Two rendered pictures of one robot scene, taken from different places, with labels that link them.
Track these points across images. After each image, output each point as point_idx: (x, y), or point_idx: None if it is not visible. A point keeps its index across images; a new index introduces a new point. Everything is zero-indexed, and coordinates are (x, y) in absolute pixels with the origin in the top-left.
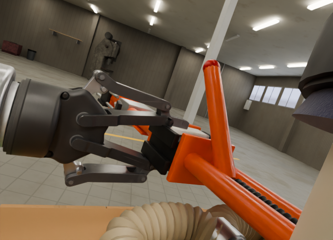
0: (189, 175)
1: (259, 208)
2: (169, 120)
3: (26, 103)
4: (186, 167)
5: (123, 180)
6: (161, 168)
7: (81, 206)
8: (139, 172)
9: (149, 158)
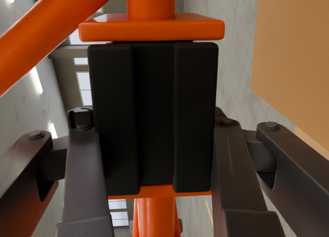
0: (189, 17)
1: None
2: (75, 115)
3: None
4: (166, 8)
5: (314, 155)
6: (202, 52)
7: None
8: (259, 143)
9: (205, 131)
